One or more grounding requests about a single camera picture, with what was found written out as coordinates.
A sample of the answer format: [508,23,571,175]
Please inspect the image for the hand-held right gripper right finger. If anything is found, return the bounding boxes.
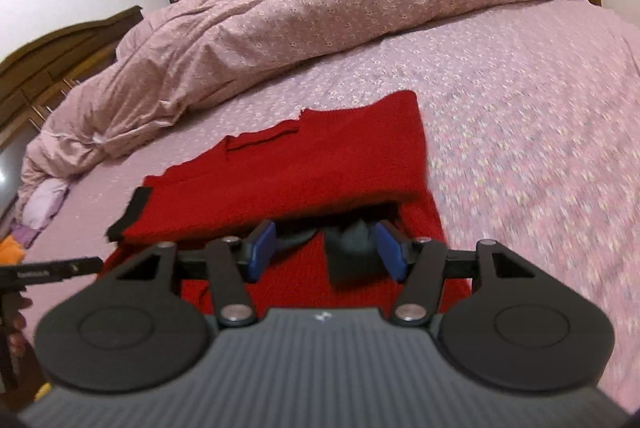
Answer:
[374,219,540,328]

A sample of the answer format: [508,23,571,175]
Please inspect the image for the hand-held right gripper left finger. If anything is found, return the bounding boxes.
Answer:
[97,219,277,328]

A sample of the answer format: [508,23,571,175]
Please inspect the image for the red knit cardigan sweater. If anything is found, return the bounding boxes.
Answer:
[105,91,473,314]

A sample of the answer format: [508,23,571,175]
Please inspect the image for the person's left hand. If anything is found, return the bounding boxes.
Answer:
[0,293,35,359]

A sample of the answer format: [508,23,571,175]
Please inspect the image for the orange cushion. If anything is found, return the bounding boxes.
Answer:
[0,235,26,265]

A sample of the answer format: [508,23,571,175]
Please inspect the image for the lilac frilled pillow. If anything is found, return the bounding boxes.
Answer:
[10,178,71,249]

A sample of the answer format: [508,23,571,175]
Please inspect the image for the pink floral bed sheet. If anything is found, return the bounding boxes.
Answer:
[20,0,640,409]

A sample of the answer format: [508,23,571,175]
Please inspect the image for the dark wooden headboard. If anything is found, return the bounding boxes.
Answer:
[0,6,143,229]

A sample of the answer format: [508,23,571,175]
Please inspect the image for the pink floral duvet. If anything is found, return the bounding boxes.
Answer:
[17,0,573,189]

